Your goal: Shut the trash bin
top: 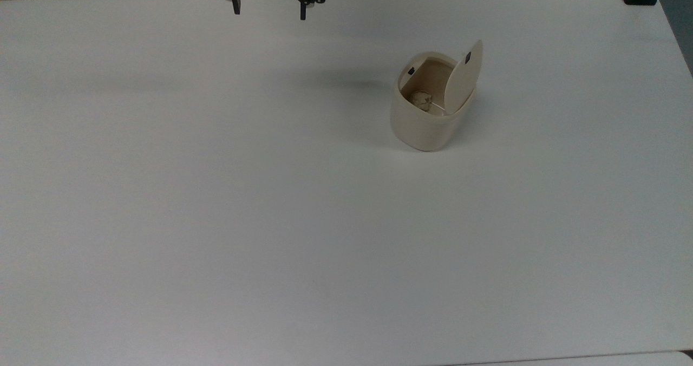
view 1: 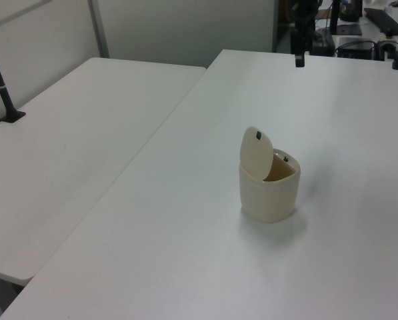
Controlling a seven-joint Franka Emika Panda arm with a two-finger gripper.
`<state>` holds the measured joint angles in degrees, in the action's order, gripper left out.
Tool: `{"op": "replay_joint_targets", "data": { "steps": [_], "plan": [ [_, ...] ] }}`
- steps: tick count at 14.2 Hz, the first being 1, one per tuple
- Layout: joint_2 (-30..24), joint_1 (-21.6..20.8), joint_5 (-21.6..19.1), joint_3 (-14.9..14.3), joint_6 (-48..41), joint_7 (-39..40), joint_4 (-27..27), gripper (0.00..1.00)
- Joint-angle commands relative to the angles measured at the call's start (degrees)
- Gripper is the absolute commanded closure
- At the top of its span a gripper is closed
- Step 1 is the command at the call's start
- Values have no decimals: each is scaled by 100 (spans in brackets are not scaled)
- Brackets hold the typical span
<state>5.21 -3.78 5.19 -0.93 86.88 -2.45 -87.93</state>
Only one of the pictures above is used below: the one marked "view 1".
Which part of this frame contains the thin black monitor pole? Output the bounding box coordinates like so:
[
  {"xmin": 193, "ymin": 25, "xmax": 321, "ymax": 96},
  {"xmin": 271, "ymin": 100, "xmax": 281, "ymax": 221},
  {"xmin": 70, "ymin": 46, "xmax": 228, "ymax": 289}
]
[{"xmin": 329, "ymin": 0, "xmax": 341, "ymax": 35}]

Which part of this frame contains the black camera pole with base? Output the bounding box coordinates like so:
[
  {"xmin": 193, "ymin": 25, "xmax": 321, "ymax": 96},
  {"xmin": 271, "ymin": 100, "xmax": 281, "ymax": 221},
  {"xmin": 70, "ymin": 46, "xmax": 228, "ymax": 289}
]
[{"xmin": 0, "ymin": 29, "xmax": 27, "ymax": 124}]

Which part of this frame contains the black keyboard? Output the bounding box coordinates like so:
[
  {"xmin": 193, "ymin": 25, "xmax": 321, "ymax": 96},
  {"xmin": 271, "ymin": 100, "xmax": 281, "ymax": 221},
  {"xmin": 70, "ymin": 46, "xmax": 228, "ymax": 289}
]
[{"xmin": 364, "ymin": 7, "xmax": 398, "ymax": 35}]

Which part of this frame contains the black electronics box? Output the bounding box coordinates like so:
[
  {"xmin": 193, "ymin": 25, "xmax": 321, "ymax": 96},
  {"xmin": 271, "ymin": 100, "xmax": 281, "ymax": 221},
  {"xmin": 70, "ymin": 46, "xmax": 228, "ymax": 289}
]
[{"xmin": 337, "ymin": 37, "xmax": 377, "ymax": 59}]

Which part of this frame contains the white side table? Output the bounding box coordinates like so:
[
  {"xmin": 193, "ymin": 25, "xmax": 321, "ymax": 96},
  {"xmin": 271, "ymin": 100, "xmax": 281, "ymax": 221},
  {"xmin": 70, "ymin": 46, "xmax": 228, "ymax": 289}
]
[{"xmin": 0, "ymin": 57, "xmax": 208, "ymax": 286}]

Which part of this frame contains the black box with green light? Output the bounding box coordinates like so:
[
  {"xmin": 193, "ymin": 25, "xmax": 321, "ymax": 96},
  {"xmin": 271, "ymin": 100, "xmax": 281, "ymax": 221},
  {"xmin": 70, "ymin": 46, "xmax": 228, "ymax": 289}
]
[{"xmin": 313, "ymin": 27, "xmax": 337, "ymax": 56}]

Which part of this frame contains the cream plastic trash bin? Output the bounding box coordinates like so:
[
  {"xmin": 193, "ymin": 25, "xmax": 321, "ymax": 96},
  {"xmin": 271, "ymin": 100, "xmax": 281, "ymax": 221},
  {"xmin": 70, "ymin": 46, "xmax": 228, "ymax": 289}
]
[{"xmin": 238, "ymin": 148, "xmax": 301, "ymax": 223}]

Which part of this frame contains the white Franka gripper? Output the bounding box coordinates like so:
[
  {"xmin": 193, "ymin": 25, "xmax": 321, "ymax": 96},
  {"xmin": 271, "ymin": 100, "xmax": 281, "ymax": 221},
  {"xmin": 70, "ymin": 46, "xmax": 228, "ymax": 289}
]
[{"xmin": 290, "ymin": 19, "xmax": 312, "ymax": 69}]

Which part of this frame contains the grey metal partition post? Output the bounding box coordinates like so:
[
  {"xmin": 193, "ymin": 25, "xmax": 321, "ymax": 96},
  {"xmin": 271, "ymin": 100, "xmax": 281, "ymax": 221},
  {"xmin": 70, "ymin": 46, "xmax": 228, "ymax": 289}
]
[{"xmin": 87, "ymin": 0, "xmax": 111, "ymax": 59}]

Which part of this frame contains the cream trash bin lid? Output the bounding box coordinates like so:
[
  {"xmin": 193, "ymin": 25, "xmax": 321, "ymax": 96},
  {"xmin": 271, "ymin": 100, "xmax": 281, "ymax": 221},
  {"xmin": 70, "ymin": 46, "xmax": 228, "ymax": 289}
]
[{"xmin": 239, "ymin": 125, "xmax": 274, "ymax": 183}]

